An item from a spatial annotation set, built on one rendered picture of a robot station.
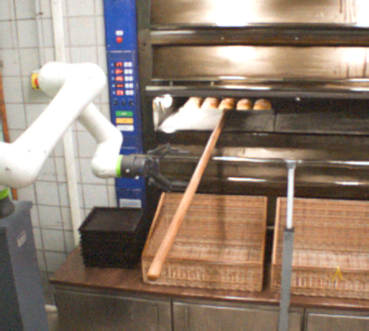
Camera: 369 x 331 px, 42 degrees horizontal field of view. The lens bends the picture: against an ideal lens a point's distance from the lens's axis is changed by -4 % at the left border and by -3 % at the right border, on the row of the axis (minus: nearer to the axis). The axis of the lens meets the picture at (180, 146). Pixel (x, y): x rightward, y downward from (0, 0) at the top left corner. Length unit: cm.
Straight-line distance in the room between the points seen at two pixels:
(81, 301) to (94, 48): 127
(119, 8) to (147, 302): 142
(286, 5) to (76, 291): 169
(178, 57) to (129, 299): 120
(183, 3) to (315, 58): 69
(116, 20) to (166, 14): 25
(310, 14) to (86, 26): 111
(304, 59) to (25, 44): 146
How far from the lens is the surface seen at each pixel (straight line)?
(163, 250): 138
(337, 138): 253
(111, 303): 246
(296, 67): 244
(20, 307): 178
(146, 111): 259
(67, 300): 255
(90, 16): 262
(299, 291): 231
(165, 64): 252
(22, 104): 287
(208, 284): 233
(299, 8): 243
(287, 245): 207
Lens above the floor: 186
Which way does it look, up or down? 17 degrees down
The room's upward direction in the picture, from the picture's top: 2 degrees counter-clockwise
